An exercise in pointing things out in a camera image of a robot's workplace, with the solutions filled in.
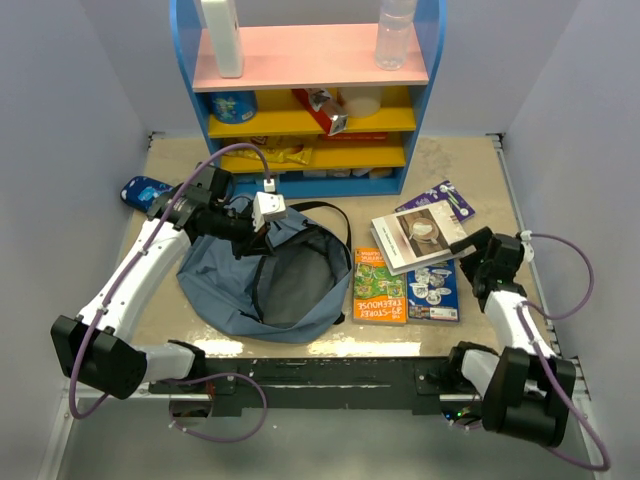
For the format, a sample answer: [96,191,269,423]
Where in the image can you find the blue cylindrical snack can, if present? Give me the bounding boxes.
[209,91,258,124]

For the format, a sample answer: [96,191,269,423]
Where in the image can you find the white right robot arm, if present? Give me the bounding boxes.
[445,227,576,447]

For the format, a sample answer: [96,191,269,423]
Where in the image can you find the white rectangular bottle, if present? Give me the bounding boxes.
[201,0,244,78]

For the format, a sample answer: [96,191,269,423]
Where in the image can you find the flat red box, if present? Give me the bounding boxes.
[318,132,388,142]

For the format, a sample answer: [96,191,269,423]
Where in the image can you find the red and silver snack box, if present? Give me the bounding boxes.
[291,88,348,136]

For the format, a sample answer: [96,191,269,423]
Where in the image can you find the blue wooden shelf unit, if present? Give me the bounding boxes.
[169,1,447,198]

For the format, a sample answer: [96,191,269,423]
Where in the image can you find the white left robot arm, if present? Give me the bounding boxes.
[51,165,285,402]

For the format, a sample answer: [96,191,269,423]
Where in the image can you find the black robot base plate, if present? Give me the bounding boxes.
[147,357,504,417]

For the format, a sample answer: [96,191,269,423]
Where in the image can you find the white items on bottom shelf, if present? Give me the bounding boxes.
[276,167,393,180]

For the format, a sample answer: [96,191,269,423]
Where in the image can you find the clear plastic water bottle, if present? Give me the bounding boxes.
[374,0,417,71]

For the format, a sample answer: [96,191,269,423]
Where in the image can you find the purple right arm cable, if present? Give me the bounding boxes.
[449,231,613,473]

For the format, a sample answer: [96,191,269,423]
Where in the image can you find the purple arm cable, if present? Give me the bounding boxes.
[449,231,613,473]
[67,142,273,444]

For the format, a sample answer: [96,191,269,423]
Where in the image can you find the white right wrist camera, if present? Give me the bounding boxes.
[517,230,535,263]

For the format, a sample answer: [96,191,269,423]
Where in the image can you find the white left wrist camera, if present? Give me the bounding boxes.
[252,192,287,232]

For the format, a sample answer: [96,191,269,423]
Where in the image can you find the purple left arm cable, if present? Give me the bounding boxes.
[67,142,273,444]

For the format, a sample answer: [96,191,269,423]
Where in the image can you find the blue cartoon cover book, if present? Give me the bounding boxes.
[406,260,459,324]

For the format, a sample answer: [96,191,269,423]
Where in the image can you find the orange treehouse book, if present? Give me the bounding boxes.
[353,247,408,326]

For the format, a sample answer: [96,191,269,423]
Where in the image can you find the yellow chips bag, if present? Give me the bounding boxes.
[224,135,318,165]

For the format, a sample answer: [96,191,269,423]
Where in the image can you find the translucent white plastic cup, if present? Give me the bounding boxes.
[337,86,383,118]

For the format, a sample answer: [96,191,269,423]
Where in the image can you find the purple book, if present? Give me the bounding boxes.
[395,180,475,222]

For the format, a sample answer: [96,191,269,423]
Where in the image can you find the white coffee cover book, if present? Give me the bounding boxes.
[371,200,467,275]

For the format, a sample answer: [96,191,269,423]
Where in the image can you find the blue-grey fabric backpack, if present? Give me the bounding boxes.
[176,201,353,344]

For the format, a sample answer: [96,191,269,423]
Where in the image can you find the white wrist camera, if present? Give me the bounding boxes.
[517,230,535,263]
[252,192,287,232]

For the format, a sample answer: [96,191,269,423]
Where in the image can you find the blue cartoon pencil case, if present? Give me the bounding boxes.
[120,176,172,213]

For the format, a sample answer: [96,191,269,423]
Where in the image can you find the aluminium front frame rail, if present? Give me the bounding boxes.
[206,357,474,395]

